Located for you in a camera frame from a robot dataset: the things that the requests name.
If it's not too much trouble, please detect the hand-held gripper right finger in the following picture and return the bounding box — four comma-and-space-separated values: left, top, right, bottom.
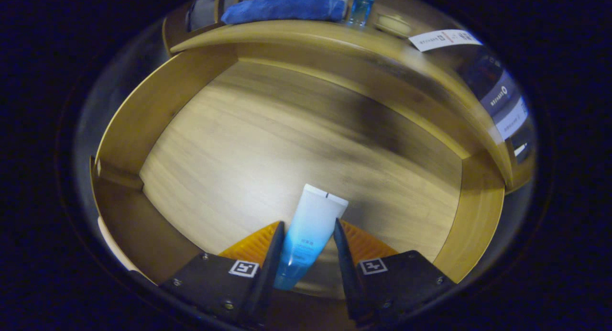
333, 218, 457, 324

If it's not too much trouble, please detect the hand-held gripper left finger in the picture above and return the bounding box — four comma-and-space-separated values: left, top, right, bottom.
158, 220, 286, 328

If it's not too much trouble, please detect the blue and white tube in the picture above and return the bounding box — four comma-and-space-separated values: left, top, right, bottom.
273, 184, 349, 291

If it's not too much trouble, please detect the wooden drawer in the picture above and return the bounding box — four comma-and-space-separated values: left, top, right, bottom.
90, 43, 506, 303

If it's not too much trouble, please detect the pale purple book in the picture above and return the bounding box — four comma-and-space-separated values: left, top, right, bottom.
492, 97, 529, 140

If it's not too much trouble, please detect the dark blue book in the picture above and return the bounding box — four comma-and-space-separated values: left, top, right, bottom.
457, 54, 519, 116

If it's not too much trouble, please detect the beige lidded teacup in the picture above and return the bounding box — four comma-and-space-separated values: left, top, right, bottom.
374, 13, 413, 39

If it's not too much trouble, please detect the white book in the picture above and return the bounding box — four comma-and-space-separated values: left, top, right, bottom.
409, 29, 482, 52

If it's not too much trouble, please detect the clear blue bottle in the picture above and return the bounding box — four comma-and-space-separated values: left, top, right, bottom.
348, 0, 375, 27

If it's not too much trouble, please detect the blue folded towel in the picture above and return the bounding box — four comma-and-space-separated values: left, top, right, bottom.
220, 0, 348, 25

